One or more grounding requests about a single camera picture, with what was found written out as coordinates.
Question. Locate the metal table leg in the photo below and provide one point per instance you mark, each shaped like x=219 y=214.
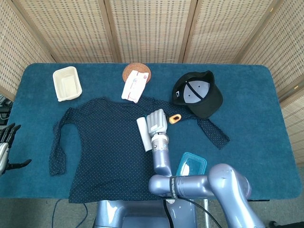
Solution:
x=206 y=213

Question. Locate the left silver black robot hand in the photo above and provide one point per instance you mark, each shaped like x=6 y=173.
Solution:
x=4 y=147

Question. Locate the lavender robot torso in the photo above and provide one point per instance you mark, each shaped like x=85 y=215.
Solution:
x=133 y=213

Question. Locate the right lavender robot arm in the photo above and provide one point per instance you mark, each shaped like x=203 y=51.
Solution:
x=225 y=183

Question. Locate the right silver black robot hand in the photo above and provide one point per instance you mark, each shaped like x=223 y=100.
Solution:
x=156 y=122

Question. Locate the beige plastic food container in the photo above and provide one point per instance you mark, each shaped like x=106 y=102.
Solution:
x=67 y=84

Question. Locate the bamboo folding screen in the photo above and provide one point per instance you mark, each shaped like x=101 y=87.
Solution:
x=152 y=28

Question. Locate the round woven rattan coaster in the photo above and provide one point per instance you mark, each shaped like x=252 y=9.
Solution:
x=128 y=70

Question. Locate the teal fuzzy table cover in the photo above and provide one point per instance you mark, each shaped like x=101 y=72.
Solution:
x=256 y=107

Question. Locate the navy polka dot shirt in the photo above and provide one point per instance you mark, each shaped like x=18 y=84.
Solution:
x=107 y=147

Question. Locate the teal white lint roller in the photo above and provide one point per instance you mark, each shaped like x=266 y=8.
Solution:
x=143 y=133

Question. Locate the white tissue pack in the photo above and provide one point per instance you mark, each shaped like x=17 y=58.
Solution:
x=134 y=88

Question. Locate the black baseball cap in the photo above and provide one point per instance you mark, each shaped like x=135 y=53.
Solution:
x=206 y=102

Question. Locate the blue transparent container lid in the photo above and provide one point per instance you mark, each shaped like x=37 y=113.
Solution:
x=192 y=162

